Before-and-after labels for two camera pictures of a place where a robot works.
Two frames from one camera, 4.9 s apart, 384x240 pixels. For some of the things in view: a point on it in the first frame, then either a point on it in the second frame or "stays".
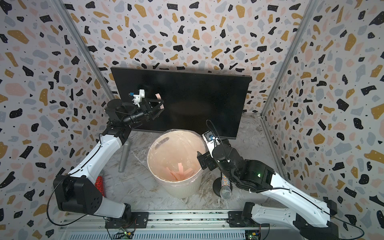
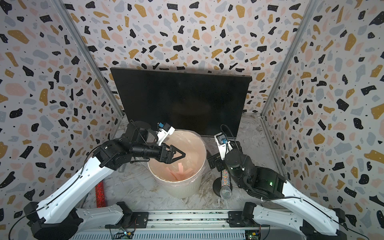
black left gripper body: x=145 y=111 to x=160 y=152
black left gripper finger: x=157 y=113 to x=181 y=152
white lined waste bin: x=173 y=164 stays
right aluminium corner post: x=311 y=9 stays
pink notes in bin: x=182 y=174 stays
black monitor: x=196 y=101 stays
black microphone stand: x=217 y=185 stays
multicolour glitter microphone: x=226 y=190 stays
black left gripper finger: x=160 y=101 to x=173 y=150
